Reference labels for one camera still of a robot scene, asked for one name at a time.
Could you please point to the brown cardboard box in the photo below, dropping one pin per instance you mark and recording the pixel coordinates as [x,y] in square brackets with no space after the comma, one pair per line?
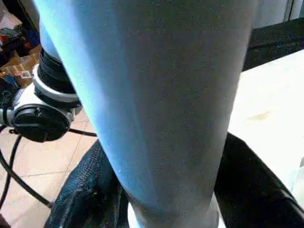
[21,66]

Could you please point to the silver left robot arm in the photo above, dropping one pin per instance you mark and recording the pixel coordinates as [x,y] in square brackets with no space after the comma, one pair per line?
[42,121]

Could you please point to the white plastic table leg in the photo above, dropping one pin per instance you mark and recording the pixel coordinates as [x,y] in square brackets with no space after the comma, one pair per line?
[152,95]

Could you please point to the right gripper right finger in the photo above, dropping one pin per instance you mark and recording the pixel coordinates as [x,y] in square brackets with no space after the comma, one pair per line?
[251,199]

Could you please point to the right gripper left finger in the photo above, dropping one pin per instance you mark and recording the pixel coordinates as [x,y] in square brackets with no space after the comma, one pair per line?
[90,199]

